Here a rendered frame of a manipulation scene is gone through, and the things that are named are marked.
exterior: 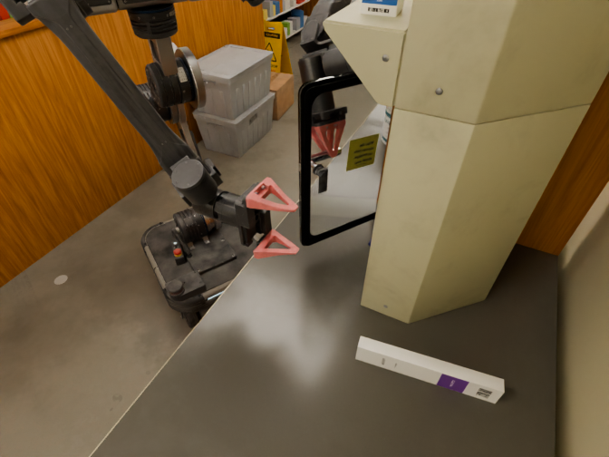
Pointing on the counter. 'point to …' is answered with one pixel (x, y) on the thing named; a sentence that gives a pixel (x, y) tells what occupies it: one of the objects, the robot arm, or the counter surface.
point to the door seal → (309, 157)
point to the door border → (310, 151)
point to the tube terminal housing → (476, 142)
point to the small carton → (381, 7)
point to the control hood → (372, 47)
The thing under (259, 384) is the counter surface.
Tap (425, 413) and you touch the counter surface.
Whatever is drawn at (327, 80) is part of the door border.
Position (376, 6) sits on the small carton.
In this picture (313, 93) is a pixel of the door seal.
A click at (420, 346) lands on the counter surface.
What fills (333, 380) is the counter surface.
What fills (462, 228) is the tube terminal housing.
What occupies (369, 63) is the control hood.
